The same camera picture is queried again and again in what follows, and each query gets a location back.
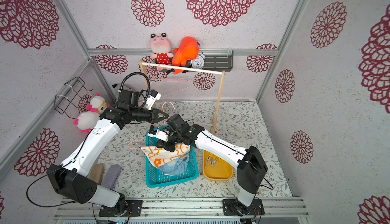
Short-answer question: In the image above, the white orange patterned towel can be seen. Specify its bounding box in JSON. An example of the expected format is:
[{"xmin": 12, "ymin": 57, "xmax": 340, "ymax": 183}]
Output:
[{"xmin": 141, "ymin": 144, "xmax": 191, "ymax": 168}]

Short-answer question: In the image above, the blue spotted towel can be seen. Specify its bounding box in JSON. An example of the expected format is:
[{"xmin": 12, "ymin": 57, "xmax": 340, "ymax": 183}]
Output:
[{"xmin": 158, "ymin": 157, "xmax": 189, "ymax": 176}]

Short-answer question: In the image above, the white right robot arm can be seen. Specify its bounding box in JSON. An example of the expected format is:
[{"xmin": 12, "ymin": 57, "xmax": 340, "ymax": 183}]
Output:
[{"xmin": 148, "ymin": 114, "xmax": 268, "ymax": 208}]

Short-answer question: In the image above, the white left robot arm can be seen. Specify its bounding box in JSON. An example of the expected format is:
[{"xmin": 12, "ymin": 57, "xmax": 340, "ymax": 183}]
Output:
[{"xmin": 47, "ymin": 89, "xmax": 168, "ymax": 214}]

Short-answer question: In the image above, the wooden clothes rack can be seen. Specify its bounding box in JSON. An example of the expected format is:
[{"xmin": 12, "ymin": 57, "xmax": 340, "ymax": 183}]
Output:
[{"xmin": 139, "ymin": 60, "xmax": 226, "ymax": 135}]

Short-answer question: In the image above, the white plush striped outfit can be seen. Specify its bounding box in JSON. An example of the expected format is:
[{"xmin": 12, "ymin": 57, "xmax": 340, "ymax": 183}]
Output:
[{"xmin": 73, "ymin": 111, "xmax": 100, "ymax": 132}]

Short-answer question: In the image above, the clothespin in tray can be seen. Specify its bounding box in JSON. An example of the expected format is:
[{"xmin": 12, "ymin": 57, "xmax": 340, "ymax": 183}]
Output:
[{"xmin": 206, "ymin": 154, "xmax": 217, "ymax": 168}]

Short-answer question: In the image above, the teal plastic basket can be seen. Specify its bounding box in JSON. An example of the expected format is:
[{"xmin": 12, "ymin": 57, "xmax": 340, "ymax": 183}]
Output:
[{"xmin": 141, "ymin": 125, "xmax": 199, "ymax": 188}]

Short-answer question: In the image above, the yellow plastic tray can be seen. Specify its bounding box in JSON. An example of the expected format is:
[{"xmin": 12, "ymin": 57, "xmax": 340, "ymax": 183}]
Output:
[{"xmin": 203, "ymin": 150, "xmax": 233, "ymax": 181}]

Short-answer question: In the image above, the white alarm clock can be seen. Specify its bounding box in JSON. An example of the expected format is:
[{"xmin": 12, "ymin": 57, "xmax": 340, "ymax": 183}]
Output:
[{"xmin": 191, "ymin": 52, "xmax": 205, "ymax": 70}]

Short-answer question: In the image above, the pink frog plush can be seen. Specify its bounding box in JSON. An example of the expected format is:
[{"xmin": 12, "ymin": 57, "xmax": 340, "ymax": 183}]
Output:
[{"xmin": 150, "ymin": 33, "xmax": 174, "ymax": 65}]

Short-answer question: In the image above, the orange plush toy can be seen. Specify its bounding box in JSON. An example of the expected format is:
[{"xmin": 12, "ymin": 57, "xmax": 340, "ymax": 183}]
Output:
[{"xmin": 172, "ymin": 37, "xmax": 199, "ymax": 67}]

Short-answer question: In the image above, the beige slipper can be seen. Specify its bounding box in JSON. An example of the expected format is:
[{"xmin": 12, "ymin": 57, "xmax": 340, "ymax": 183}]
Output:
[{"xmin": 88, "ymin": 164, "xmax": 104, "ymax": 185}]

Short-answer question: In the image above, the grey slipper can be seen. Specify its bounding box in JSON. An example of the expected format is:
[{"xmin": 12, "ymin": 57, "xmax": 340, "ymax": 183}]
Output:
[{"xmin": 101, "ymin": 165, "xmax": 121, "ymax": 190}]

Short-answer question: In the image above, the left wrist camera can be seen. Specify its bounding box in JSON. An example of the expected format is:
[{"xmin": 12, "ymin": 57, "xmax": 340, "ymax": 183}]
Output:
[{"xmin": 145, "ymin": 89, "xmax": 161, "ymax": 110}]

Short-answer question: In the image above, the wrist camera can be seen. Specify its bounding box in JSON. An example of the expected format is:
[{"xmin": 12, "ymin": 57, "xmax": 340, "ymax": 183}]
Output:
[
  {"xmin": 145, "ymin": 89, "xmax": 161, "ymax": 110},
  {"xmin": 147, "ymin": 125, "xmax": 169, "ymax": 142}
]

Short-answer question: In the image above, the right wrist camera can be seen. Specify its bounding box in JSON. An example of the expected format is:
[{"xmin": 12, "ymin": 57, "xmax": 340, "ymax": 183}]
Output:
[{"xmin": 147, "ymin": 125, "xmax": 169, "ymax": 142}]

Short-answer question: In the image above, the black wire wall basket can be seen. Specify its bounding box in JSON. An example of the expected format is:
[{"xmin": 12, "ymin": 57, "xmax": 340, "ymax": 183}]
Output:
[{"xmin": 53, "ymin": 76, "xmax": 92, "ymax": 119}]

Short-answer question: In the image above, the black wall shelf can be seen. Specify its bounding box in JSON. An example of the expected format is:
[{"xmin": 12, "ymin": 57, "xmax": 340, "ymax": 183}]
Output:
[{"xmin": 203, "ymin": 51, "xmax": 234, "ymax": 72}]

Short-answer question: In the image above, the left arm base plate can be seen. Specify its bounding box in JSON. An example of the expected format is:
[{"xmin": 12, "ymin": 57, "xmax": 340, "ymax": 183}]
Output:
[{"xmin": 98, "ymin": 200, "xmax": 143, "ymax": 217}]

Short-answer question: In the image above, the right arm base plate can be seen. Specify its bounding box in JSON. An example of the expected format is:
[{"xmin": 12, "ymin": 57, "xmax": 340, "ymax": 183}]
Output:
[{"xmin": 222, "ymin": 198, "xmax": 265, "ymax": 217}]

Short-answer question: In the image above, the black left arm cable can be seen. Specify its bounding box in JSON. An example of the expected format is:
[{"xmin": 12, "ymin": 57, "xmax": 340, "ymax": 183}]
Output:
[{"xmin": 25, "ymin": 169, "xmax": 77, "ymax": 208}]

